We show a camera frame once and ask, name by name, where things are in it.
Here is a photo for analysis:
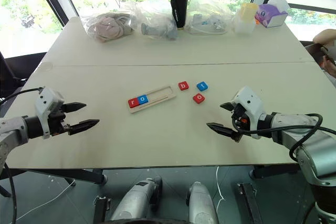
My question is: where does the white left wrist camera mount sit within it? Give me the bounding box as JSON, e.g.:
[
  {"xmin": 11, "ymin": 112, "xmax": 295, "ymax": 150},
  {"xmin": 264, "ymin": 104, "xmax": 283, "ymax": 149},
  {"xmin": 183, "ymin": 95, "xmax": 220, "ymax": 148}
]
[{"xmin": 35, "ymin": 86, "xmax": 65, "ymax": 140}]

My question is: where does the clear bag with white parts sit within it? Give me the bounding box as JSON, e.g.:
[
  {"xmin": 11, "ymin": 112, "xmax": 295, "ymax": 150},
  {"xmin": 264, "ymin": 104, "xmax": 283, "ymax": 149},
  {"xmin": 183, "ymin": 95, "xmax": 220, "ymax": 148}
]
[{"xmin": 185, "ymin": 0, "xmax": 236, "ymax": 36}]

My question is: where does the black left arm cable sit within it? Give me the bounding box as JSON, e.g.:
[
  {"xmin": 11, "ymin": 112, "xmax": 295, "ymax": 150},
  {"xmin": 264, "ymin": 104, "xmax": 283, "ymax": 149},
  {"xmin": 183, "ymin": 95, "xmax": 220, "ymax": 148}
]
[{"xmin": 0, "ymin": 87, "xmax": 44, "ymax": 104}]

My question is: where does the black travel tumbler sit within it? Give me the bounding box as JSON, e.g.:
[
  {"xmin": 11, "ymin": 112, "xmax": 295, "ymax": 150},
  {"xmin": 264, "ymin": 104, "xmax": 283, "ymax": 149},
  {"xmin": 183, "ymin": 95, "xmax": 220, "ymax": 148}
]
[{"xmin": 169, "ymin": 0, "xmax": 191, "ymax": 31}]

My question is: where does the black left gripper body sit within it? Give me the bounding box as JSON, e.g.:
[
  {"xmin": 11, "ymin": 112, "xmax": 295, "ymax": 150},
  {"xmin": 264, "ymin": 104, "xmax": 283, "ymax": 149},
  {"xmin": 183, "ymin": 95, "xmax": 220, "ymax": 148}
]
[{"xmin": 48, "ymin": 104, "xmax": 72, "ymax": 136}]

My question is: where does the wooden letter tray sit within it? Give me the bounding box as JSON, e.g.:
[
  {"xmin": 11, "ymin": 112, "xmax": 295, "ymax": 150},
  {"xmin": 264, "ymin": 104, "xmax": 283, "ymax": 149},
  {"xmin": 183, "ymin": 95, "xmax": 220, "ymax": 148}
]
[{"xmin": 128, "ymin": 84, "xmax": 177, "ymax": 115}]

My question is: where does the thin black hanging cable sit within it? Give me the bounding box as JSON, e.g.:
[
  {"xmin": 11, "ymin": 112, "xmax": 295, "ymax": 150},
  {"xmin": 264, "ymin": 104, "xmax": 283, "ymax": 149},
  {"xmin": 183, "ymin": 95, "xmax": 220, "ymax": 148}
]
[{"xmin": 3, "ymin": 163, "xmax": 18, "ymax": 224}]

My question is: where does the silver rounded housing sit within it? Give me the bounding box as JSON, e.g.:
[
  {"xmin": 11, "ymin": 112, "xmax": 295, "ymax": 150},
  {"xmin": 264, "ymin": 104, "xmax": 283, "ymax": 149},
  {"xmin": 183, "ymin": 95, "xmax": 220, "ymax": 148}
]
[
  {"xmin": 186, "ymin": 181, "xmax": 219, "ymax": 224},
  {"xmin": 110, "ymin": 176, "xmax": 163, "ymax": 222}
]

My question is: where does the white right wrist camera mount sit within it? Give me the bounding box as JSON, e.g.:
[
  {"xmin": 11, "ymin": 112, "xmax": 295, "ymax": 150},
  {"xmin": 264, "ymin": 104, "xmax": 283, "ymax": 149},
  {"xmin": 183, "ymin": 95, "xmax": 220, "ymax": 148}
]
[{"xmin": 230, "ymin": 86, "xmax": 266, "ymax": 140}]

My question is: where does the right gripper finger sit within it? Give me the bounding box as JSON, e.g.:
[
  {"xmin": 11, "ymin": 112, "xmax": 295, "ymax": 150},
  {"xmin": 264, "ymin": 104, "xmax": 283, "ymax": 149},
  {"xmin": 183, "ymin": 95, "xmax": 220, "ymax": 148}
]
[
  {"xmin": 206, "ymin": 122, "xmax": 243, "ymax": 143},
  {"xmin": 219, "ymin": 101, "xmax": 236, "ymax": 113}
]

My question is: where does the white floor cable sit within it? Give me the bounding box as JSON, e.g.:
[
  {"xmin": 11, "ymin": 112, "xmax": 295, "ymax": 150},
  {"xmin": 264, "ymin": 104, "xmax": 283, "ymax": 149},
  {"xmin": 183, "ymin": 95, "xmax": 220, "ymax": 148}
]
[
  {"xmin": 215, "ymin": 166, "xmax": 227, "ymax": 209},
  {"xmin": 44, "ymin": 178, "xmax": 77, "ymax": 209}
]

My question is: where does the black floor bracket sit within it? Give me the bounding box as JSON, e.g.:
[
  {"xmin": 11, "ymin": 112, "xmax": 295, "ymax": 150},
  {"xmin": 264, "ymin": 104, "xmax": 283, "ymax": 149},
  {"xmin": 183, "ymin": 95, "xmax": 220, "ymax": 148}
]
[
  {"xmin": 235, "ymin": 182, "xmax": 264, "ymax": 224},
  {"xmin": 93, "ymin": 196, "xmax": 111, "ymax": 224}
]

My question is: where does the blue letter tile o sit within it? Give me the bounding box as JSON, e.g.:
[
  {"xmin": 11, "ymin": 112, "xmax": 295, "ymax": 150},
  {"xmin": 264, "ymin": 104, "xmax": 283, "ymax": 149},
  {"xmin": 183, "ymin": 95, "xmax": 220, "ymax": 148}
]
[{"xmin": 136, "ymin": 94, "xmax": 150, "ymax": 105}]

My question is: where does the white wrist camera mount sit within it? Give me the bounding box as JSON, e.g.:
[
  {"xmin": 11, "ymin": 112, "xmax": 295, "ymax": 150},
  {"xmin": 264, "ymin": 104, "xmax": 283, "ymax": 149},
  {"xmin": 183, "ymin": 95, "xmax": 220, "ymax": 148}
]
[
  {"xmin": 230, "ymin": 86, "xmax": 266, "ymax": 140},
  {"xmin": 35, "ymin": 86, "xmax": 65, "ymax": 140}
]

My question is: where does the clear bag with grey item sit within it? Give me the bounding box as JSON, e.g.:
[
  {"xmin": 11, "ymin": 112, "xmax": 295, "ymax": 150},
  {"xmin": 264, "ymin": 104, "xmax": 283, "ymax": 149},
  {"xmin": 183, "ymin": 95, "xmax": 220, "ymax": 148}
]
[{"xmin": 123, "ymin": 0, "xmax": 180, "ymax": 41}]

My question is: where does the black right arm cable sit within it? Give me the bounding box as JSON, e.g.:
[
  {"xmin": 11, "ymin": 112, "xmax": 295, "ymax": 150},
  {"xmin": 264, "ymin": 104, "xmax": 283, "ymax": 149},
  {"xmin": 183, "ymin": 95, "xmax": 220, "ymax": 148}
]
[{"xmin": 231, "ymin": 113, "xmax": 336, "ymax": 162}]

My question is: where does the purple tissue box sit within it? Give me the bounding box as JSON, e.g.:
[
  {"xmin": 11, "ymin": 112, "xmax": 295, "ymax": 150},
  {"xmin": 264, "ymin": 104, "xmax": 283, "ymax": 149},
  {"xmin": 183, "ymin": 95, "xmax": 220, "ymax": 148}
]
[{"xmin": 255, "ymin": 0, "xmax": 291, "ymax": 29}]

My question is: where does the grey soft item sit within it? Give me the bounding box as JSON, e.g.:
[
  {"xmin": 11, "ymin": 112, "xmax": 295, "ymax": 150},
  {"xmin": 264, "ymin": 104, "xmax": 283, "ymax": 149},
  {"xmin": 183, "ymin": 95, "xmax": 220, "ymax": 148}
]
[{"xmin": 141, "ymin": 22, "xmax": 179, "ymax": 40}]

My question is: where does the bystander person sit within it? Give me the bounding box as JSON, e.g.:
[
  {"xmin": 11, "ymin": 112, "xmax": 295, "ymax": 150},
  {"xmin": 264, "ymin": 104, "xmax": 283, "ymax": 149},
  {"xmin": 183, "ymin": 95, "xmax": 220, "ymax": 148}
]
[{"xmin": 306, "ymin": 29, "xmax": 336, "ymax": 88}]

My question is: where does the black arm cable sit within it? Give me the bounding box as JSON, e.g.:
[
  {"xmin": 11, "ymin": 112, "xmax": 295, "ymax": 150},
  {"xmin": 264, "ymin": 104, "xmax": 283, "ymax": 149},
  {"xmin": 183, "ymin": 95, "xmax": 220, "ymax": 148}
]
[
  {"xmin": 231, "ymin": 113, "xmax": 336, "ymax": 162},
  {"xmin": 0, "ymin": 87, "xmax": 44, "ymax": 104}
]

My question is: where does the translucent container with yellow lid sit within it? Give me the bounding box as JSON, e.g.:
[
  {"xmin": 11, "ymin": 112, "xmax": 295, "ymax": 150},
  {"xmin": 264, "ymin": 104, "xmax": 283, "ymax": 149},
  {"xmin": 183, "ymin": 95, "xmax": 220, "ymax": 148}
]
[{"xmin": 233, "ymin": 2, "xmax": 259, "ymax": 35}]

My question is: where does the black table frame beam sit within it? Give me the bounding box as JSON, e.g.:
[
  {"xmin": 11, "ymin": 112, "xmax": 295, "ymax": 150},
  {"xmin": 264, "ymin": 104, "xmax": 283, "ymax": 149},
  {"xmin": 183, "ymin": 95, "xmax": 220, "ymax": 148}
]
[{"xmin": 0, "ymin": 167, "xmax": 107, "ymax": 185}]

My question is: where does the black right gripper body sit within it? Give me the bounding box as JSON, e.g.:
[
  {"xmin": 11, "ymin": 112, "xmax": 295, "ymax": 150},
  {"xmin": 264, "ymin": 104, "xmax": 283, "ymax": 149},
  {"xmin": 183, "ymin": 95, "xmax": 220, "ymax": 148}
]
[{"xmin": 230, "ymin": 103, "xmax": 253, "ymax": 141}]

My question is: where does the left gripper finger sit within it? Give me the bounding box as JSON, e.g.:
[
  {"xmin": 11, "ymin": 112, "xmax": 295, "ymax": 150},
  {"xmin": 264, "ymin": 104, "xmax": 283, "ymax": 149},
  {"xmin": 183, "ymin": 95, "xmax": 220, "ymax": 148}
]
[
  {"xmin": 62, "ymin": 101, "xmax": 87, "ymax": 114},
  {"xmin": 65, "ymin": 119, "xmax": 100, "ymax": 136}
]

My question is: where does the clear bag with pink cloth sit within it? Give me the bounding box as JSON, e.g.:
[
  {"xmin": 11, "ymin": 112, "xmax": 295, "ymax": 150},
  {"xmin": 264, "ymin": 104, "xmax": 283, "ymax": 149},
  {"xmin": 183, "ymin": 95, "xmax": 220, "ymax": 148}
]
[{"xmin": 80, "ymin": 13, "xmax": 137, "ymax": 43}]

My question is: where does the pink cloth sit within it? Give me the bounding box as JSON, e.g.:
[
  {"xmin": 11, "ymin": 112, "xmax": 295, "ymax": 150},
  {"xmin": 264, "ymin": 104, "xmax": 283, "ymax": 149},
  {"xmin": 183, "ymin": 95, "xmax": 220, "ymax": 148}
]
[{"xmin": 88, "ymin": 15, "xmax": 132, "ymax": 42}]

